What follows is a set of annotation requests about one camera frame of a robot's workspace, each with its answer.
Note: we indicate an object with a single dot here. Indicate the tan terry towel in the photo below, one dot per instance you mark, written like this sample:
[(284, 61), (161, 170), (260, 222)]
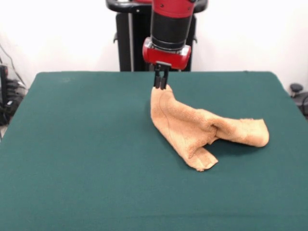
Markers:
[(178, 120)]

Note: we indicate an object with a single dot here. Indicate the dark green table cloth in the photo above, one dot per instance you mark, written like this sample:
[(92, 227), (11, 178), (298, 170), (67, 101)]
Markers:
[(72, 168)]

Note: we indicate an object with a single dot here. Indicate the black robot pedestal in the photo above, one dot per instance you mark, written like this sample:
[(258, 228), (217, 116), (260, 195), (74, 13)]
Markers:
[(124, 48)]

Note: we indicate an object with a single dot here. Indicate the black electronics box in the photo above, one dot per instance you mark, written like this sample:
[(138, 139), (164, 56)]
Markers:
[(7, 106)]

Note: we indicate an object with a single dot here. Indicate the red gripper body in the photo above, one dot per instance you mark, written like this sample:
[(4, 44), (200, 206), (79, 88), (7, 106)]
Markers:
[(166, 57)]

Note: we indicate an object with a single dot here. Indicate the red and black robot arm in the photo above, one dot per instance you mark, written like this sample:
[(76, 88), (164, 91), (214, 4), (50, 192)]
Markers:
[(170, 24)]

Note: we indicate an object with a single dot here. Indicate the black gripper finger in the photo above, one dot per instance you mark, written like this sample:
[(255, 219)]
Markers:
[(164, 80), (157, 80)]

